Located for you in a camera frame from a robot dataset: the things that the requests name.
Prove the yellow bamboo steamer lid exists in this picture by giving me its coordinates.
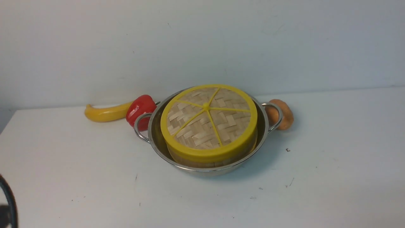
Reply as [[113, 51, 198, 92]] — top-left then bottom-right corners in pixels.
[[160, 84, 259, 146]]

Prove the yellow bamboo steamer basket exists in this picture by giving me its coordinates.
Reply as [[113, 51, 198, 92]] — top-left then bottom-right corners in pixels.
[[167, 135, 257, 168]]

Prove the stainless steel pot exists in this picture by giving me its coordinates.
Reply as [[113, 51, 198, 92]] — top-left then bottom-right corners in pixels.
[[134, 87, 283, 177]]

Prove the red toy bell pepper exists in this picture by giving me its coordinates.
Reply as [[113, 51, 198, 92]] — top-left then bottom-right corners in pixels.
[[125, 95, 157, 128]]

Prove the brown toy potato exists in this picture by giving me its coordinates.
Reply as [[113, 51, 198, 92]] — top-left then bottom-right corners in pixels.
[[265, 99, 295, 131]]

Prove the yellow toy banana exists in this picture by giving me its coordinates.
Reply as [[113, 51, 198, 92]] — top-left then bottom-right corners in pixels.
[[84, 102, 132, 123]]

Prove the black cable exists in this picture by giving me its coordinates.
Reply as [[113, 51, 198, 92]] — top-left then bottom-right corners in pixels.
[[0, 175, 18, 228]]

